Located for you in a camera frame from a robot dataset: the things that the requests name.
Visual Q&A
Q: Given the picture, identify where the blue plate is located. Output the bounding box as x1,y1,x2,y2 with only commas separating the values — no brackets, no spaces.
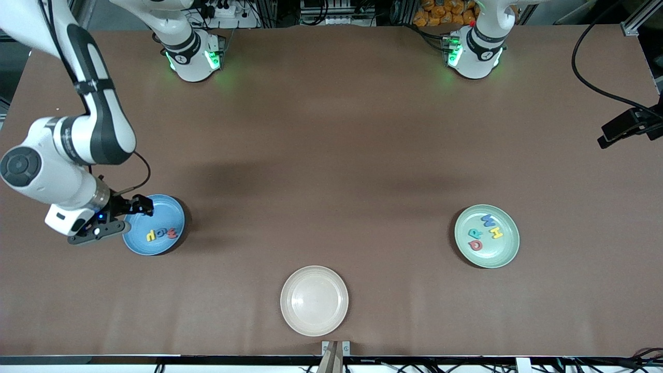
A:
122,194,185,256

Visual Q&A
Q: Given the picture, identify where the green plate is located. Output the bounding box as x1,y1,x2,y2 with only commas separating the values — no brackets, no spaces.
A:
454,204,520,269

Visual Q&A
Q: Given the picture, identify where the beige plate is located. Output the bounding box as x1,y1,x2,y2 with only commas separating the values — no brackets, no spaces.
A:
280,265,349,337

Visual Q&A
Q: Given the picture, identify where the white power strip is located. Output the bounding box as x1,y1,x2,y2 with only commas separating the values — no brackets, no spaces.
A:
205,0,260,29

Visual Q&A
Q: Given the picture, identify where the bag of orange items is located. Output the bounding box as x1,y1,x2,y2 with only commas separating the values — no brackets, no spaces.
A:
413,0,480,27

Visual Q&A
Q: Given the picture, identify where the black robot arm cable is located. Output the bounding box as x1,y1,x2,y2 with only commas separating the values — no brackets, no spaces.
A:
571,0,663,113
36,0,152,196

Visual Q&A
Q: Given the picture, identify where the aluminium frame profile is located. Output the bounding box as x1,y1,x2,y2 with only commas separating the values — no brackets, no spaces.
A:
621,0,663,37

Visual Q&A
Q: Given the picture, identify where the metal mount bracket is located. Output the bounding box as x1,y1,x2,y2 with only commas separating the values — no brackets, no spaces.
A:
321,340,351,358

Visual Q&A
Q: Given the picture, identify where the beige mount pole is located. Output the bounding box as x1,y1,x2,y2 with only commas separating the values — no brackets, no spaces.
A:
317,342,345,373

